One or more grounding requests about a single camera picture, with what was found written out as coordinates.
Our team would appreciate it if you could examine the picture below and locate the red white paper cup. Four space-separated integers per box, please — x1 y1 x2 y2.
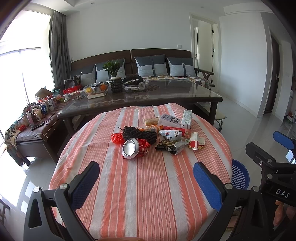
188 132 205 150

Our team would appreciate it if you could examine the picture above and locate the long red snack packet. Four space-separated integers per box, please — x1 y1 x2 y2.
163 126 191 138

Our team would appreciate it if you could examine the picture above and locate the white milk carton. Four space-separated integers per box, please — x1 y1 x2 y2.
181 109 192 130

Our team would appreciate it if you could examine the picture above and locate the gold black snack wrapper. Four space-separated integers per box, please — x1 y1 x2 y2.
155 140 185 155

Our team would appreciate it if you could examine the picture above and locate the white milk snack bag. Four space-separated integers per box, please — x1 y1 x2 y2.
159 130 182 141

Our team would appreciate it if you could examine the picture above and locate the red plastic bag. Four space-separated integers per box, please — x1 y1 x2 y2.
111 133 125 145

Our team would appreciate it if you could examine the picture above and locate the crushed red soda can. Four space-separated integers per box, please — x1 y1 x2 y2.
122 138 151 159

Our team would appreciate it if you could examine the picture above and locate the black braided rope bundle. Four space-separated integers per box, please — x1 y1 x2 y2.
122 126 158 145

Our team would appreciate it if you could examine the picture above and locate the orange white bread wrapper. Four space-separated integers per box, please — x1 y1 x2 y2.
145 124 163 133

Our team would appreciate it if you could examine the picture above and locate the blue plastic basket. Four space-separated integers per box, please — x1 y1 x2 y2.
231 159 250 190

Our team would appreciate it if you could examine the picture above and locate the cluttered side bench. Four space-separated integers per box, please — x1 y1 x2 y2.
4 100 72 166

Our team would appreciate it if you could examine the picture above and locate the orange striped tablecloth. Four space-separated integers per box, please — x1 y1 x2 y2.
49 103 232 240

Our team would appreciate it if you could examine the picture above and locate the clear plastic cartoon box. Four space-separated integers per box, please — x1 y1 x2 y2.
158 113 181 128

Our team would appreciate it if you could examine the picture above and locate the dark glass coffee table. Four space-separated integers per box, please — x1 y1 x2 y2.
57 79 223 137

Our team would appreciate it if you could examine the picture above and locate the yellow wrapped cake bar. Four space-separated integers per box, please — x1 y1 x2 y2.
144 117 159 126

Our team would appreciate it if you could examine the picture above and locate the grey cushion right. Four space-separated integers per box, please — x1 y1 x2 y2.
167 57 196 77

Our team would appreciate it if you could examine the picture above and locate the white book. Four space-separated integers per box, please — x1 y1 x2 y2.
87 89 108 99

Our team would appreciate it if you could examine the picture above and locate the white door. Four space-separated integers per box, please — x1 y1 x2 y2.
194 27 200 68

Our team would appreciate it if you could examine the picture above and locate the tape roll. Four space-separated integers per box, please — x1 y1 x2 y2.
138 82 145 89

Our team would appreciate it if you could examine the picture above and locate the glass fruit bowl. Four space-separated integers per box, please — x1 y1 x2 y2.
83 81 109 95

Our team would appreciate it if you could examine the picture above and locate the clear tray with items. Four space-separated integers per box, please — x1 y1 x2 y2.
122 79 149 92

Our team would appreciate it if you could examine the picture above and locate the grey cushion far left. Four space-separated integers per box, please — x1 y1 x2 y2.
71 65 96 87

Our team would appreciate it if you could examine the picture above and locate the grey curtain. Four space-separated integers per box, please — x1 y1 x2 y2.
49 11 71 89

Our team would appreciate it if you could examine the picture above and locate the black ribbed vase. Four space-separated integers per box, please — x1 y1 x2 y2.
110 77 122 93

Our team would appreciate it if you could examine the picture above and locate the dark brown sofa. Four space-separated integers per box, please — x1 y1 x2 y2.
71 48 215 89

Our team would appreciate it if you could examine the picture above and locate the green potted plant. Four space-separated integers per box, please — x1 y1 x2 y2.
102 60 120 77

